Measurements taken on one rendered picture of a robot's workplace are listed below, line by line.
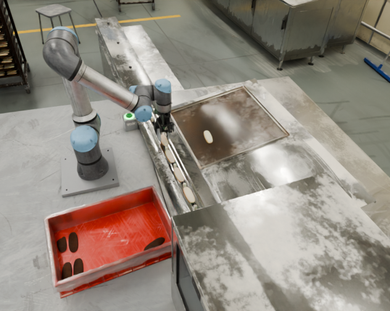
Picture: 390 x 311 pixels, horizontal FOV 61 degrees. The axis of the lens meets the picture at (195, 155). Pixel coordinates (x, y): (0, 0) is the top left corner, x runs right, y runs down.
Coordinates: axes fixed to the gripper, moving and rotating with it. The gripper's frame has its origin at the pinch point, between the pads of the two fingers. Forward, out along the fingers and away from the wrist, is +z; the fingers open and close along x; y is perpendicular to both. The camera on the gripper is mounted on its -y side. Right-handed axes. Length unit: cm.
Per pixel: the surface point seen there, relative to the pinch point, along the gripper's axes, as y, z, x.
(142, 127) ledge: -15.9, 2.9, -7.4
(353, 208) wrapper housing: 95, -42, 28
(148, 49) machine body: -121, 8, 25
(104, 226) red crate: 41, 6, -40
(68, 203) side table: 23, 7, -53
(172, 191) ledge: 35.3, 2.7, -6.9
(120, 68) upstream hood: -77, -3, -7
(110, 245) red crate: 52, 6, -39
